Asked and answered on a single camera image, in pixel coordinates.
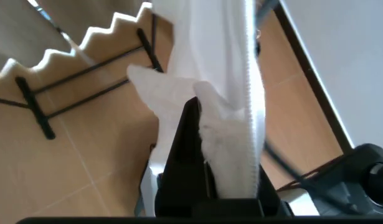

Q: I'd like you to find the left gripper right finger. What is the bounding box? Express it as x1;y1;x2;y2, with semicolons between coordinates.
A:
258;165;281;217

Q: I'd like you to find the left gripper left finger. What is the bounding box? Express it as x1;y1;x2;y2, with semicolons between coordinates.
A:
155;96;217;218

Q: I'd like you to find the white printed t-shirt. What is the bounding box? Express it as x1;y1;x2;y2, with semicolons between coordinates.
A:
126;0;267;200

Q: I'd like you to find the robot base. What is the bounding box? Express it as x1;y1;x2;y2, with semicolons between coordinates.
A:
277;142;383;218

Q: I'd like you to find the black clothes rack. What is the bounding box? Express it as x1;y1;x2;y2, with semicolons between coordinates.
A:
0;14;164;140

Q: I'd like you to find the beige curtain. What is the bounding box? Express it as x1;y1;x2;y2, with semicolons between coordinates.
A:
0;0;153;75

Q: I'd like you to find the black cable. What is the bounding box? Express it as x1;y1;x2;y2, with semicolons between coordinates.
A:
262;140;362;215

